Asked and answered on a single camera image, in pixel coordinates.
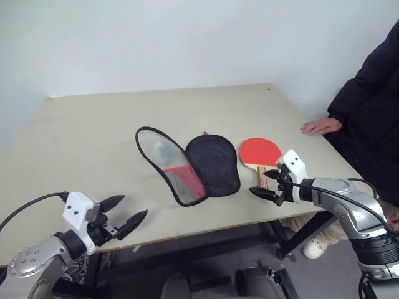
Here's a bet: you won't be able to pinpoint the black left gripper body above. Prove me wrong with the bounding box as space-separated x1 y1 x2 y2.
87 214 125 247

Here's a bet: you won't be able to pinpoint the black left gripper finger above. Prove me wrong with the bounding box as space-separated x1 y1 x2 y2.
100 195 126 216
117 209 148 241

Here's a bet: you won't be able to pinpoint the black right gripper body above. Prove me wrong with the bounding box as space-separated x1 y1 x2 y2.
274 166 297 207

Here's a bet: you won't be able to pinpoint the red table tennis paddle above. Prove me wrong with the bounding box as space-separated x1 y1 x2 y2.
238 136 284 190

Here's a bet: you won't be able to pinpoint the red black paddle case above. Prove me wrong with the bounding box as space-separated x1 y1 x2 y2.
135 126 241 207

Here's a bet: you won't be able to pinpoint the person's right hand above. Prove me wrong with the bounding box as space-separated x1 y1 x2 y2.
300 117 342 136

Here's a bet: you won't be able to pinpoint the person's beige trousers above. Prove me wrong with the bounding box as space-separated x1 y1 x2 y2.
280 199 399 249

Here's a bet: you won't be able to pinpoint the white sneaker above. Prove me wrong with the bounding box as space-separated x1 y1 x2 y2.
302 238 328 260

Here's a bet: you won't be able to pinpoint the white blue plush toy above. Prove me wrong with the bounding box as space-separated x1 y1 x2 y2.
151 140 175 164

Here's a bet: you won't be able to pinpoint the dark grey rounded shape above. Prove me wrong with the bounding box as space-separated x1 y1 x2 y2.
235 266 281 299
160 272 193 299

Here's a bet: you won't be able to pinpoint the black metal bar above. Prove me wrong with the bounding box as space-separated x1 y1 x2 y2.
274 268 300 299

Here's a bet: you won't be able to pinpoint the person's black puffer jacket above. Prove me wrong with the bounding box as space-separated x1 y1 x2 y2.
327 21 399 208

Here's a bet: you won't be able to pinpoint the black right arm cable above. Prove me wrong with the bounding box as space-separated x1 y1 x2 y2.
279 177 395 233

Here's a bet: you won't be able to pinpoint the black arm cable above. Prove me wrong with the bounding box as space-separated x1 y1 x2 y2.
279 177 395 233
0 192 69 233

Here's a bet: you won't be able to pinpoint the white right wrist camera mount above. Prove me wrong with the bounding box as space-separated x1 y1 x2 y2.
275 149 312 205

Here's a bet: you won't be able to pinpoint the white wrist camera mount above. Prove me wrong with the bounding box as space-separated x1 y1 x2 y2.
62 192 102 255
275 149 312 205

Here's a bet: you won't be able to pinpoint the white wire bundle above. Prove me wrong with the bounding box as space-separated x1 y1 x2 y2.
101 250 117 266

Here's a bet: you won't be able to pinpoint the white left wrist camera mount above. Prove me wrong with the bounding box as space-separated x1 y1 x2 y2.
62 192 102 255

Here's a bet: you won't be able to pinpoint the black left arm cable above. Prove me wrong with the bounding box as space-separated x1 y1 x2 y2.
0 192 69 233

